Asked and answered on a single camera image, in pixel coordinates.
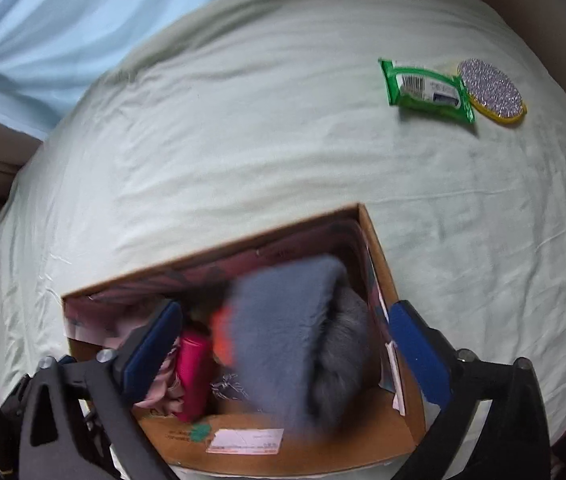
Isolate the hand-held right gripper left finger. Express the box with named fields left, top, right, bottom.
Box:
left=19, top=300, right=184, bottom=480

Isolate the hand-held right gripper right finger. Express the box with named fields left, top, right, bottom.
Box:
left=388, top=300, right=551, bottom=480

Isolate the pink cloth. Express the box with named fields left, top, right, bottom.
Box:
left=113, top=310, right=186, bottom=409

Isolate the pink pouch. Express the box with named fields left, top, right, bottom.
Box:
left=175, top=330, right=214, bottom=423

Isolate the orange pompom keychain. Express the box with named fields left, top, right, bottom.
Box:
left=211, top=307, right=238, bottom=367

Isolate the cardboard box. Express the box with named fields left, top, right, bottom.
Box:
left=61, top=203, right=426, bottom=478

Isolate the blue-grey fuzzy sock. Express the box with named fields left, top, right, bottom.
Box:
left=225, top=255, right=371, bottom=433

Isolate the bed with light green sheet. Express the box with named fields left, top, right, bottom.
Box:
left=0, top=0, right=566, bottom=480

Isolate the green wet wipes packet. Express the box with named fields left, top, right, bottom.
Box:
left=379, top=58, right=477, bottom=125

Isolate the round glitter compact mirror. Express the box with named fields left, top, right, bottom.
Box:
left=456, top=58, right=528, bottom=128

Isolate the light blue hanging cloth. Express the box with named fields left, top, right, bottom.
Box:
left=0, top=0, right=294, bottom=141

